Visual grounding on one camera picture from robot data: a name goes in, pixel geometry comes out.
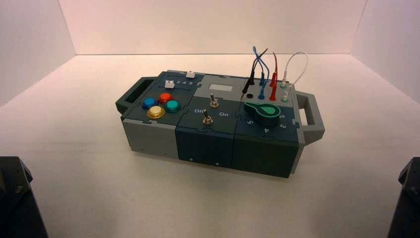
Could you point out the grey and teal control box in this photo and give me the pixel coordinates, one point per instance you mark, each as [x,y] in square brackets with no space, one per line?
[203,144]

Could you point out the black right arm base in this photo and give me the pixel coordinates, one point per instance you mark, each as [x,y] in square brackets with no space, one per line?
[407,207]

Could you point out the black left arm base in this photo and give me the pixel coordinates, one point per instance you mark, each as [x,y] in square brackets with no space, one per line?
[16,203]

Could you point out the teal push button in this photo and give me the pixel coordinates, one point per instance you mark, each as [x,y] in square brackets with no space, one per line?
[172,105]

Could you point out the white slider knob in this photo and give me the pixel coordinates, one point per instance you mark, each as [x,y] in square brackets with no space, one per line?
[190,74]
[169,84]

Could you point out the red push button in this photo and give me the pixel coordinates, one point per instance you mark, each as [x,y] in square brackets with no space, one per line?
[165,97]

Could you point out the yellow push button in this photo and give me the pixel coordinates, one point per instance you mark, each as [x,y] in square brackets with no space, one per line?
[156,111]

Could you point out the green rotary knob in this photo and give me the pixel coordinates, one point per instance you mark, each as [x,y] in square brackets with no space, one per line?
[267,113]

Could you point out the blue push button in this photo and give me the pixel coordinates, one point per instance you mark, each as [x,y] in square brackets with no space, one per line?
[150,102]

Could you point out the metal toggle switch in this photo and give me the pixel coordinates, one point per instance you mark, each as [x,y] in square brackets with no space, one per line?
[214,102]
[207,121]

